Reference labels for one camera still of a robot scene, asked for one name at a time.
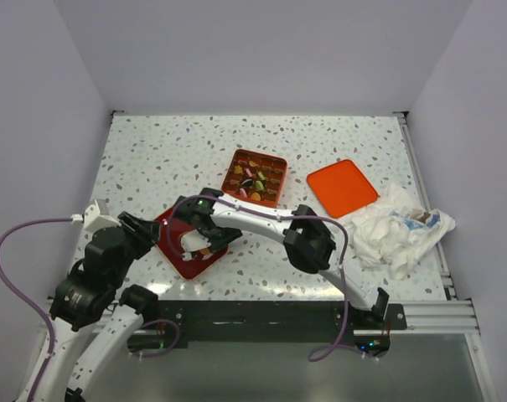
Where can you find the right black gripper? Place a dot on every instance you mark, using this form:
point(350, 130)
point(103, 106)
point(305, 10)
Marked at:
point(233, 233)

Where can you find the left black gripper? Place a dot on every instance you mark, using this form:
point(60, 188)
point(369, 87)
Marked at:
point(145, 232)

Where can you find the black cookie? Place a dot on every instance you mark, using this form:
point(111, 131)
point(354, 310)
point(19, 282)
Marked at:
point(247, 183)

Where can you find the orange compartment cookie box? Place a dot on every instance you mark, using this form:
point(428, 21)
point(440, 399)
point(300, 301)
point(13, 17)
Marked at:
point(274, 168)

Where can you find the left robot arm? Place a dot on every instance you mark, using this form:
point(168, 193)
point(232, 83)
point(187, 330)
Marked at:
point(76, 356)

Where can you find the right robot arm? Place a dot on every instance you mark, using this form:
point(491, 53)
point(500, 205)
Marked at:
point(314, 244)

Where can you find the red cookie tray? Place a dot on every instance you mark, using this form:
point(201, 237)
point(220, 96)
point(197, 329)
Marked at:
point(170, 247)

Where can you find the orange box lid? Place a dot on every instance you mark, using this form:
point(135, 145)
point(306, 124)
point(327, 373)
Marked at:
point(341, 188)

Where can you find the white crumpled plastic bag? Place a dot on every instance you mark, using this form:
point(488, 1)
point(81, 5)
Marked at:
point(396, 231)

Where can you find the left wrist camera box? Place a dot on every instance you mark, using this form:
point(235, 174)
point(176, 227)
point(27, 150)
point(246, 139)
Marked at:
point(96, 216)

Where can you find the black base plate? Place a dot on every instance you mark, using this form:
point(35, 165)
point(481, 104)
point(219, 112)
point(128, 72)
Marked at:
point(280, 322)

